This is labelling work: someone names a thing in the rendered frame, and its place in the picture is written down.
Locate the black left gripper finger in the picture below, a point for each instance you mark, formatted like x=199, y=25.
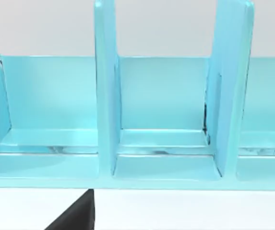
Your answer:
x=79, y=213

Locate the light blue rack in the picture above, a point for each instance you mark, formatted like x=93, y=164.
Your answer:
x=151, y=115

